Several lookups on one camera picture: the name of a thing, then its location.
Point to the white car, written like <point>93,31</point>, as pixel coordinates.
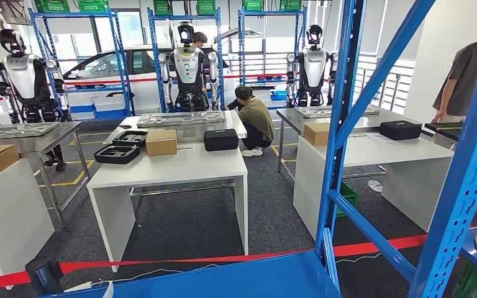
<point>139,94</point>

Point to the small blue bin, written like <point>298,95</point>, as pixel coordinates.
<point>278,96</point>

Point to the person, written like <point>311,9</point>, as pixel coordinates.
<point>465,78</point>
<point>259,119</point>
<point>200,39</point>

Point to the crumpled clear plastic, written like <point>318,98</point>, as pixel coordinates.
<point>375,186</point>

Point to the red barrier tape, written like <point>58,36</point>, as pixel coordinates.
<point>181,261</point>
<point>98,80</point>

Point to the silver black humanoid robot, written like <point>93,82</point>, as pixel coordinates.
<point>314,65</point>
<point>187,65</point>
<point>22,76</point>

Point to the black stanchion post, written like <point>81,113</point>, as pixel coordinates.
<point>43,275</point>

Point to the large blue bin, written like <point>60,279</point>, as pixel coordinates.
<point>111,114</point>

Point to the black zip case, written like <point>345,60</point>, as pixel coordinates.
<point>400,130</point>
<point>221,140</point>

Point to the white table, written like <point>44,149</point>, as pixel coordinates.
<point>386,150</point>
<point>8,214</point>
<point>189,164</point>

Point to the black phone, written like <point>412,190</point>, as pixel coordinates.
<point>125,126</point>

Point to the black foam tray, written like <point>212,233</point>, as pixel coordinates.
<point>117,161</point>
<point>129,144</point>

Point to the grey metal parts tray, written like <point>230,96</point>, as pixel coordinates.
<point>181,118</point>
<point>12,130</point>
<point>312,112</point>

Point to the grey metal railing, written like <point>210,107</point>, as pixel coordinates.
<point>386,86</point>

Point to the steel table with dark top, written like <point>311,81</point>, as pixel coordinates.
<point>444,127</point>

